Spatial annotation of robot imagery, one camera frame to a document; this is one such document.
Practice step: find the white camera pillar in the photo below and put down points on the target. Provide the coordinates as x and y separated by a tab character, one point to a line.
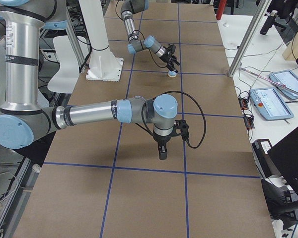
103	65

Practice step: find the aluminium frame post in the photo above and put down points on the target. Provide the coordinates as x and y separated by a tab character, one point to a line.
254	23

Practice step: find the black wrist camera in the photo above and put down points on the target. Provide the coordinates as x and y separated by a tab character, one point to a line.
170	49

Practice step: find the black laptop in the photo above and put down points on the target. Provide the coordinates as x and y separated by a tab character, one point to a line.
285	157

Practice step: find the brown paper table cover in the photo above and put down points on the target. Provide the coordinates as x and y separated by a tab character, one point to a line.
105	180

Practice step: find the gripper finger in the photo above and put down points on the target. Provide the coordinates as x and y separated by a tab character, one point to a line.
171	67
175	60

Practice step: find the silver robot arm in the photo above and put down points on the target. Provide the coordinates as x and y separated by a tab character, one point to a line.
23	120

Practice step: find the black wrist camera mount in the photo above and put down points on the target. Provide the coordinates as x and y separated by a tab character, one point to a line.
181	128

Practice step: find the teach pendant tablet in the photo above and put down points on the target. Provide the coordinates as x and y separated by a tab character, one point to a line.
270	104
286	78

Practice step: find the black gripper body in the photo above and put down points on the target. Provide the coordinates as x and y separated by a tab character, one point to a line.
162	140
167	57

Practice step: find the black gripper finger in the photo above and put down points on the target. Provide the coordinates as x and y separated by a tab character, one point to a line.
162	150

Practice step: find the teach pendant tablet far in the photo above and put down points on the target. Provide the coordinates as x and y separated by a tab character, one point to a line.
286	78

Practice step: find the white chair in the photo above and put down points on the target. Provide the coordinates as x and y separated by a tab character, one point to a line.
66	77

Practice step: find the orange black usb hub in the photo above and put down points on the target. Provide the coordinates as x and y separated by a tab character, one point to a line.
247	113

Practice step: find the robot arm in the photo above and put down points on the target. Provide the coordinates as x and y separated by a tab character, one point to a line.
141	32

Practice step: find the teach pendant tablet near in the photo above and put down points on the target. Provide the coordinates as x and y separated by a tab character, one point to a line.
270	104

